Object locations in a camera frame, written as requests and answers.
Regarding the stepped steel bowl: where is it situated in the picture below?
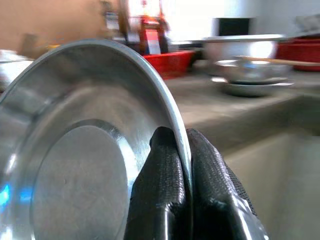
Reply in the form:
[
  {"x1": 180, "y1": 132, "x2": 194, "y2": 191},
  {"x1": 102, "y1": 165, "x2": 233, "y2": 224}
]
[{"x1": 214, "y1": 58, "x2": 293, "y2": 84}]

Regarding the wide steel plate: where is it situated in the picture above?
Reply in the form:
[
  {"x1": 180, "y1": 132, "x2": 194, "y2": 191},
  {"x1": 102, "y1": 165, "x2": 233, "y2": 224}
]
[{"x1": 0, "y1": 38, "x2": 193, "y2": 240}]

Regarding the red label bottle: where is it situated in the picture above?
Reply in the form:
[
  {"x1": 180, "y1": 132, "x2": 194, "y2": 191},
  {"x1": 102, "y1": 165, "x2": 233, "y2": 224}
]
[{"x1": 138, "y1": 14, "x2": 171, "y2": 56}]

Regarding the red plastic basin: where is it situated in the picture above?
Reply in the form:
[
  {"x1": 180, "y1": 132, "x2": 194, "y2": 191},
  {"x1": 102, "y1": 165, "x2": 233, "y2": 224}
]
[{"x1": 275, "y1": 37, "x2": 320, "y2": 73}]

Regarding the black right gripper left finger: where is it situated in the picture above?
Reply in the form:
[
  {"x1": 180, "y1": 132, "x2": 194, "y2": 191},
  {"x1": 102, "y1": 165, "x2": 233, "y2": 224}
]
[{"x1": 123, "y1": 126, "x2": 193, "y2": 240}]

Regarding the grey concrete kitchen counter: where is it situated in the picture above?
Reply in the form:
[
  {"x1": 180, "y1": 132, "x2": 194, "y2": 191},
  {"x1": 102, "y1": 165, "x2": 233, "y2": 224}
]
[{"x1": 163, "y1": 67, "x2": 320, "y2": 240}]

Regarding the large steel basin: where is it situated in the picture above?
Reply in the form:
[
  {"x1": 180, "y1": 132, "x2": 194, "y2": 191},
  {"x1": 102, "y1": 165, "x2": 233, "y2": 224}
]
[{"x1": 201, "y1": 34, "x2": 286, "y2": 76}]

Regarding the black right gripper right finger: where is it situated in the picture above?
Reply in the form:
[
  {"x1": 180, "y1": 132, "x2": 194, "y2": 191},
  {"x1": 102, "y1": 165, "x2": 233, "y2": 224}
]
[{"x1": 186, "y1": 128, "x2": 270, "y2": 240}]

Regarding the red plastic basket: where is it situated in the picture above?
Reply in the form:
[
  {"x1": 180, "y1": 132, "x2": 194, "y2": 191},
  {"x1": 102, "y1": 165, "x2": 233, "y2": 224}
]
[{"x1": 143, "y1": 49, "x2": 198, "y2": 80}]

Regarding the wooden stick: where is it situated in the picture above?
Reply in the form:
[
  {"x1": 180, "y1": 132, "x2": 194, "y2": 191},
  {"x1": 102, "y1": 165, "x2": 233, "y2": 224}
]
[{"x1": 234, "y1": 54, "x2": 320, "y2": 68}]

